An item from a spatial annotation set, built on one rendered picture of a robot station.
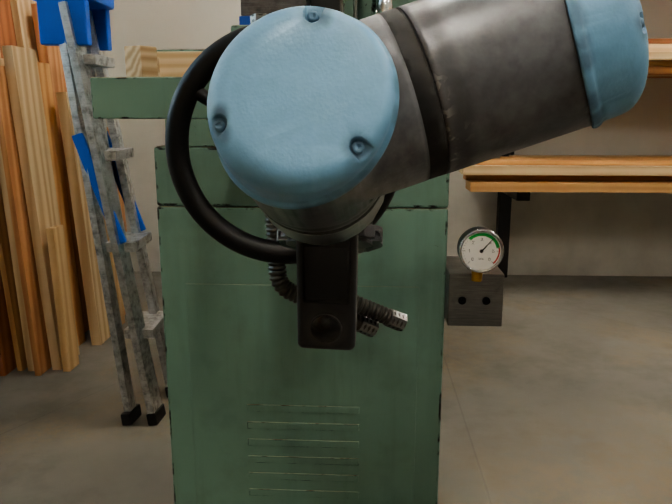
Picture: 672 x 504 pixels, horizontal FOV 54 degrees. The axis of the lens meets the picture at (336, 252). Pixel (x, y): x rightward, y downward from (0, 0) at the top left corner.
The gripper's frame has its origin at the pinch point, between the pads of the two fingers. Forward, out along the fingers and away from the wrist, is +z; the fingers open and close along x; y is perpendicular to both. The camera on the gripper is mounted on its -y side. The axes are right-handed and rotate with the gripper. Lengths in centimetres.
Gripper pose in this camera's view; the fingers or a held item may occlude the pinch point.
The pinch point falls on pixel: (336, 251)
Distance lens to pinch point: 65.6
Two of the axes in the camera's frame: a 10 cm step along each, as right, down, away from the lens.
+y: 0.2, -9.9, 1.4
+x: -10.0, -0.1, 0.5
